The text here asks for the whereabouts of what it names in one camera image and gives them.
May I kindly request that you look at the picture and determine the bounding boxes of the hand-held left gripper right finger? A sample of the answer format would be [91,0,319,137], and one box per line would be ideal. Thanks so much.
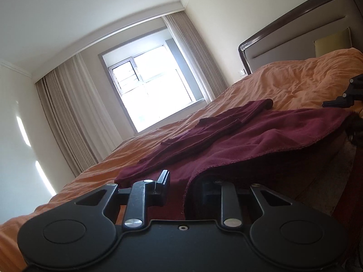
[200,177,292,229]

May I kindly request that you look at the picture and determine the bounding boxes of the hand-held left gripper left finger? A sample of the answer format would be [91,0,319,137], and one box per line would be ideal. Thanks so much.
[74,170,171,231]

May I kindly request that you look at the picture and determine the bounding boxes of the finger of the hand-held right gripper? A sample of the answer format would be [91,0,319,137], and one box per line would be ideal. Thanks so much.
[322,74,363,109]

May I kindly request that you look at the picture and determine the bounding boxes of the maroon long-sleeved sweater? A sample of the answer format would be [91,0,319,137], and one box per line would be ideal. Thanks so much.
[114,99,358,219]

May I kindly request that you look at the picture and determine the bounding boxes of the yellow-green pillow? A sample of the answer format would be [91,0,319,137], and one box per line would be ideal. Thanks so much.
[313,27,353,59]

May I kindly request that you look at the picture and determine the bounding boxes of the orange duvet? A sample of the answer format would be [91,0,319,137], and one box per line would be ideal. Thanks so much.
[0,47,363,272]

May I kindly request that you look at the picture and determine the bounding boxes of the patterned beige bed sheet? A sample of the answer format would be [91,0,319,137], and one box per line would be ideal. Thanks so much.
[295,137,358,219]

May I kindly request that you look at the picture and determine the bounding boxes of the dark wooden padded headboard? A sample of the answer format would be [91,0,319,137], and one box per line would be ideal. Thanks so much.
[238,0,363,75]

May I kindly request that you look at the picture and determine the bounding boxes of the window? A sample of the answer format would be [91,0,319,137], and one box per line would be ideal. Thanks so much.
[98,27,215,134]

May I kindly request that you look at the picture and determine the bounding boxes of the white sheer curtain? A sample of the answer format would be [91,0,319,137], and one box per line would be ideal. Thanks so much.
[54,53,126,162]
[162,14,199,102]

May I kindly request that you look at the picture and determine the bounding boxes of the dark red cloth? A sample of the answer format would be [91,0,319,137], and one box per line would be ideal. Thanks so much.
[332,144,363,262]

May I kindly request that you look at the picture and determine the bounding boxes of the beige curtain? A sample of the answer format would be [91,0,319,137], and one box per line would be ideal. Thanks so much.
[35,71,100,177]
[173,11,228,103]

